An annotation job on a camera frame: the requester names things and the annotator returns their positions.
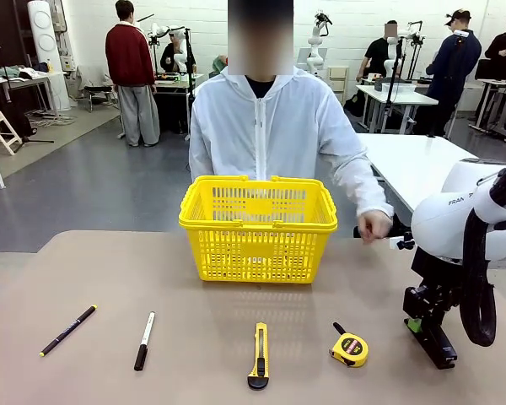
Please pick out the person in black shirt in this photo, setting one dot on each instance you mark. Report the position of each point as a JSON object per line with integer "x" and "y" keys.
{"x": 379, "y": 52}

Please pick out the person's left hand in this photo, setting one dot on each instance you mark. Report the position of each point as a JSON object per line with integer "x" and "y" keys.
{"x": 373, "y": 225}

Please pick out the small white black bracket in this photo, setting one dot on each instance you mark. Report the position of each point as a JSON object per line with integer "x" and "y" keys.
{"x": 402, "y": 242}

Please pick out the black pen yellow ends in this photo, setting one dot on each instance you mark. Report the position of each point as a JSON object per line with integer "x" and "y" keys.
{"x": 67, "y": 331}

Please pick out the person in white hooded jacket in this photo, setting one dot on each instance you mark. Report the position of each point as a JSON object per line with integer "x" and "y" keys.
{"x": 274, "y": 122}

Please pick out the man in red sweater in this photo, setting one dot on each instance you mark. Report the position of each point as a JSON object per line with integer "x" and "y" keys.
{"x": 130, "y": 59}

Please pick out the wooden step ladder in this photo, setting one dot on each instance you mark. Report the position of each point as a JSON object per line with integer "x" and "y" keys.
{"x": 0, "y": 126}

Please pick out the small white work table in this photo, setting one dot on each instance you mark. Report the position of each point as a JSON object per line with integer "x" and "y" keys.
{"x": 400, "y": 95}

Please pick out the white drawer cabinet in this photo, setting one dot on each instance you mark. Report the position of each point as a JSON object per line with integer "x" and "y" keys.
{"x": 338, "y": 84}

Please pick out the white tower air conditioner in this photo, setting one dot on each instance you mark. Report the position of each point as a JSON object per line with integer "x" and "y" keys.
{"x": 46, "y": 55}

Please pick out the yellow plastic shopping basket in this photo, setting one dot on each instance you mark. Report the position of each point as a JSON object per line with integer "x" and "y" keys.
{"x": 257, "y": 206}

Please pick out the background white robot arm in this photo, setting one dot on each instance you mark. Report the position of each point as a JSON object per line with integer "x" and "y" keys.
{"x": 177, "y": 46}
{"x": 316, "y": 42}
{"x": 392, "y": 50}

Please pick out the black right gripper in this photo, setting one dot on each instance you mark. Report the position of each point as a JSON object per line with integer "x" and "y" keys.
{"x": 430, "y": 299}

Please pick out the yellow black utility knife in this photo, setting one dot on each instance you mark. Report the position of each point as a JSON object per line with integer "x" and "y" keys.
{"x": 259, "y": 354}

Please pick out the person in black sweater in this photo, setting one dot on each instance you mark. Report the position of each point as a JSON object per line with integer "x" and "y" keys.
{"x": 504, "y": 48}

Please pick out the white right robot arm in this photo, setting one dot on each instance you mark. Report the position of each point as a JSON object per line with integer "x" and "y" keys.
{"x": 438, "y": 219}

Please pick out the black chair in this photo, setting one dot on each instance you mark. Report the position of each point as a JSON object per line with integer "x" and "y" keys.
{"x": 97, "y": 95}

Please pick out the yellow tape measure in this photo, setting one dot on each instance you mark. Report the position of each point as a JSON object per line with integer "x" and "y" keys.
{"x": 351, "y": 349}

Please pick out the cluttered grey side table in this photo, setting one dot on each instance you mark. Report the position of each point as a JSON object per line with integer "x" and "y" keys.
{"x": 21, "y": 78}

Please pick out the white marker black cap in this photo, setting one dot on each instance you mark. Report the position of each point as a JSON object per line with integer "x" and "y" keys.
{"x": 146, "y": 338}

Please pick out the black tripod pole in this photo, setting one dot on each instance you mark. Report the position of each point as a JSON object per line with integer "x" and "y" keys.
{"x": 190, "y": 76}

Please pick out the person in navy jacket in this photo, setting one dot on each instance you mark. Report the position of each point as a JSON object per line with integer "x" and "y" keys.
{"x": 451, "y": 67}

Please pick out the person's left forearm white sleeve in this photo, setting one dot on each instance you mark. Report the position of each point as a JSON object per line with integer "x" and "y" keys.
{"x": 367, "y": 190}

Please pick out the large white table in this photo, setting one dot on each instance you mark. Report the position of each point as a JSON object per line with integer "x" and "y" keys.
{"x": 421, "y": 160}

